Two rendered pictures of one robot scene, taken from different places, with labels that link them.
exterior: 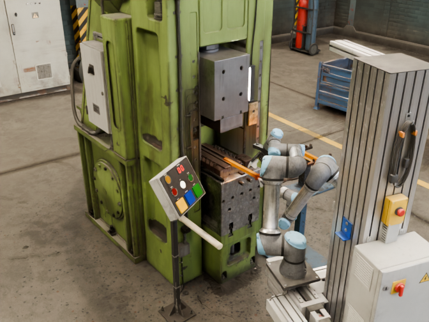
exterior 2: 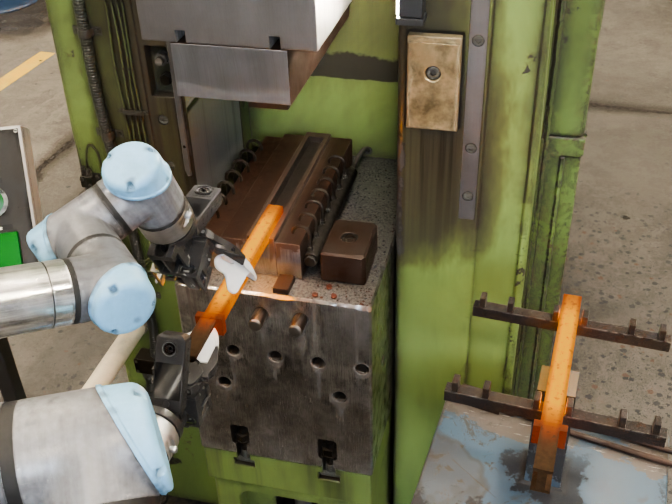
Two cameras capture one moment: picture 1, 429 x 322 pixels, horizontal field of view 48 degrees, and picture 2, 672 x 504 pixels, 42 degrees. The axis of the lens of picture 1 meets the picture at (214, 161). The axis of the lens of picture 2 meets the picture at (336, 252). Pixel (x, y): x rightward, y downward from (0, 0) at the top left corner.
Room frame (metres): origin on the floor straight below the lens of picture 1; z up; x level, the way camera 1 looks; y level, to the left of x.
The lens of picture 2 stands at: (2.42, -1.29, 1.89)
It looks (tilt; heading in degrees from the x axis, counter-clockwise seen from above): 35 degrees down; 54
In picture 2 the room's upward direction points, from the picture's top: 2 degrees counter-clockwise
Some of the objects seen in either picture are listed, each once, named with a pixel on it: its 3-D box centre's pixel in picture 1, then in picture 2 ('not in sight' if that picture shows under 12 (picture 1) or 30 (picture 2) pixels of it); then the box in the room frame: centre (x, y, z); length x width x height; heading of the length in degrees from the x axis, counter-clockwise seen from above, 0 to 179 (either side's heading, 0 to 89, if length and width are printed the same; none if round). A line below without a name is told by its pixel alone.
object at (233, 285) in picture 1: (232, 278); not in sight; (3.04, -0.15, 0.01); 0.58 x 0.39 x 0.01; 129
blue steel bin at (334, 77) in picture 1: (364, 89); not in sight; (6.72, -2.16, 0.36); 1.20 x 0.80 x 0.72; 40
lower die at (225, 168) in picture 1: (212, 159); (282, 196); (3.25, 0.01, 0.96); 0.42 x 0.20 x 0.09; 39
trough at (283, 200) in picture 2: (215, 154); (292, 182); (3.26, -0.01, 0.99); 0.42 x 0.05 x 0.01; 39
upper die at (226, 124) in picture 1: (212, 114); (269, 28); (3.25, 0.01, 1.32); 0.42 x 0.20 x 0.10; 39
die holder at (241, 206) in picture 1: (217, 188); (314, 298); (3.29, -0.02, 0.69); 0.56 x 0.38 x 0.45; 39
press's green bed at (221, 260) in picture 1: (217, 236); (322, 441); (3.29, -0.02, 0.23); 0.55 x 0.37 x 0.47; 39
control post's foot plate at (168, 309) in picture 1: (177, 308); not in sight; (2.67, 0.27, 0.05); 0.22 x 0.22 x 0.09; 39
